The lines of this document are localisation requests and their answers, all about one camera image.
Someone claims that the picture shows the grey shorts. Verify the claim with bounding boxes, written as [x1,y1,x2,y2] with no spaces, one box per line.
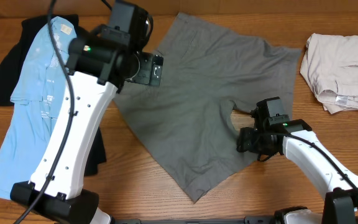
[114,13,301,202]

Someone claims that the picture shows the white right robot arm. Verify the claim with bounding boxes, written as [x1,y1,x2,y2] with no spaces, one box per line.
[236,97,358,224]

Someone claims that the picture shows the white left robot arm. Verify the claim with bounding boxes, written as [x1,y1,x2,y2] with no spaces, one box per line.
[10,1,163,224]

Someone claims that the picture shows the beige folded shorts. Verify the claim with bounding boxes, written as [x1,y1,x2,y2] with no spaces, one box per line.
[300,34,358,114]

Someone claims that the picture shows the light blue shirt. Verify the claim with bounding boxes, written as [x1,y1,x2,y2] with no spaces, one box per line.
[0,14,79,200]

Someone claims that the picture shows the black garment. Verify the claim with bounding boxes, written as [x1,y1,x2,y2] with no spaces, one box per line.
[0,16,106,176]

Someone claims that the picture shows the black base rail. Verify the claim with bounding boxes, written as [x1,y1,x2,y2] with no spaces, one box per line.
[114,215,281,224]

